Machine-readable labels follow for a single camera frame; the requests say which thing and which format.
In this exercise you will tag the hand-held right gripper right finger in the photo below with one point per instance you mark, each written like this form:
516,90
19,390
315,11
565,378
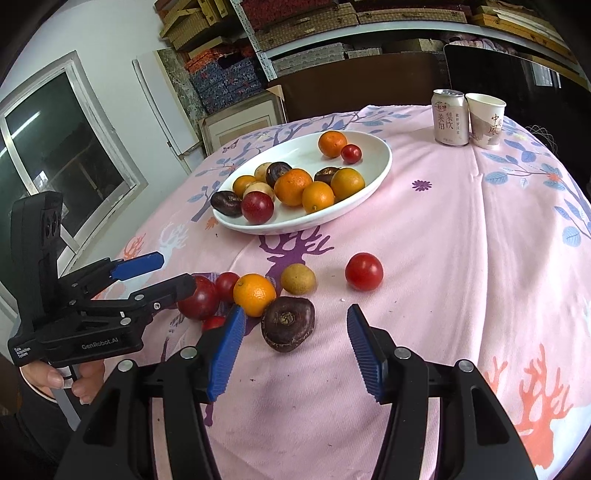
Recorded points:
367,355

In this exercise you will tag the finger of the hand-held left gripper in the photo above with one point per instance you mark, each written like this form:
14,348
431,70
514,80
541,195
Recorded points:
171,288
138,266

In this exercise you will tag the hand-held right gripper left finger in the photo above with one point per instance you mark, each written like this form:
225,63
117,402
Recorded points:
226,355

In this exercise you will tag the large red plum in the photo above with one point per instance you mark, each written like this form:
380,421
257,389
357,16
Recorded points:
198,297

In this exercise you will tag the dark red plum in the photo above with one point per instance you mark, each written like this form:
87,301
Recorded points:
257,207

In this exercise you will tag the small orange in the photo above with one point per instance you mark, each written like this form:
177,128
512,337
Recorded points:
244,185
254,294

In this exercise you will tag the striped pepino melon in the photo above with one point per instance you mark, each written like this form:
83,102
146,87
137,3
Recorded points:
259,189
261,171

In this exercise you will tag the large orange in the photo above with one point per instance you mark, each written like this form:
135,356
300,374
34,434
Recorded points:
293,187

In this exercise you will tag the yellow-orange citrus fruit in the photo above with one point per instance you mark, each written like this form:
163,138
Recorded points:
347,183
317,197

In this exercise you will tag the white oval plate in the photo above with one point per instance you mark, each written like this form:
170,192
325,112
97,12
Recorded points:
369,159

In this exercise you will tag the red cherry tomato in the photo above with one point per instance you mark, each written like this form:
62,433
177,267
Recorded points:
227,286
351,153
364,271
212,323

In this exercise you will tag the orange mandarin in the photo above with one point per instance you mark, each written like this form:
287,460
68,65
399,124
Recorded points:
332,143

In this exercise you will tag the person's left forearm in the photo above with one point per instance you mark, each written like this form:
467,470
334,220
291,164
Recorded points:
32,429

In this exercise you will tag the person's left hand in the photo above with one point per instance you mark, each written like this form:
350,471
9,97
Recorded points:
44,378

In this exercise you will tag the small tan round fruit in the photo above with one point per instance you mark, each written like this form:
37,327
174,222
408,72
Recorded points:
298,278

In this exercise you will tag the pink printed tablecloth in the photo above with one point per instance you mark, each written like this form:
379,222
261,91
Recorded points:
438,277

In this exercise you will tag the white framed window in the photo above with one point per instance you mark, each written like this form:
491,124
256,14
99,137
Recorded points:
46,152

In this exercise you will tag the white boards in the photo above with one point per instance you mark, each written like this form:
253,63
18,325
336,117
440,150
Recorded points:
161,106

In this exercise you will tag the marble slab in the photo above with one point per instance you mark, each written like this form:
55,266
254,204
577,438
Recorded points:
180,87

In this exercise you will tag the stack of blue floral boxes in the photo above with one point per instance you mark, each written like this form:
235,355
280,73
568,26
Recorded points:
221,83

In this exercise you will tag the beige drink can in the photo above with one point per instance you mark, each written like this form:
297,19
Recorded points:
450,120

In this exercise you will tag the metal shelf rack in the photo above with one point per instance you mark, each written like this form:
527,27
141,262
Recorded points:
252,34

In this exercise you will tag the white paper cup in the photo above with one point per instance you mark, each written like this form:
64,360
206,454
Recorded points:
485,122

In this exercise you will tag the dark brown wooden panel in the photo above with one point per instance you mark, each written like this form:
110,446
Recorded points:
346,87

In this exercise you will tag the grey patterned box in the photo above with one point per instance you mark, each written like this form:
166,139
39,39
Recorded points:
314,57

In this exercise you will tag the black glossy panel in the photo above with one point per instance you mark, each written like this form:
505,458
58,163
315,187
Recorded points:
489,74

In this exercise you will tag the pink folded cloth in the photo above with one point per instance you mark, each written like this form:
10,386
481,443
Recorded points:
480,44

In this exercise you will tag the stack of wooden frames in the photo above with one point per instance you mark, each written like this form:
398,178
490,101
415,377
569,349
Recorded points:
517,23

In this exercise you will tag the wooden picture frame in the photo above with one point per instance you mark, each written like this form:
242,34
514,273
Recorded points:
240,122

